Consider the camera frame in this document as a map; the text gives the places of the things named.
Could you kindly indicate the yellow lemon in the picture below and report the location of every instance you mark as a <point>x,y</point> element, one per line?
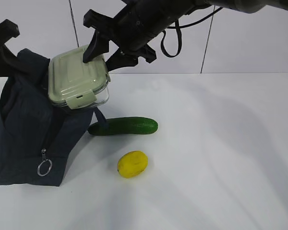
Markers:
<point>132,164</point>

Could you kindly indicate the glass container green lid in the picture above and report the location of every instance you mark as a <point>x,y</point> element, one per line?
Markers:
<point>73,84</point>

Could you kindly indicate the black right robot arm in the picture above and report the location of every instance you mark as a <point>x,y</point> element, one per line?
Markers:
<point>246,6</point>

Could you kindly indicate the dark blue lunch bag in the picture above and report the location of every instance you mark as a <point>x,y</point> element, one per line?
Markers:
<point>36,137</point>

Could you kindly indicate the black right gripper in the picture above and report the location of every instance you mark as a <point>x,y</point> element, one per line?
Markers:
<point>131,30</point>

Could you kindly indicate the green cucumber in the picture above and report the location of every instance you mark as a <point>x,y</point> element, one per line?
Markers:
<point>124,126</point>

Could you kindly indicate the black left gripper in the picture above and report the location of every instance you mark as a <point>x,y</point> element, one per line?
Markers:
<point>27,63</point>

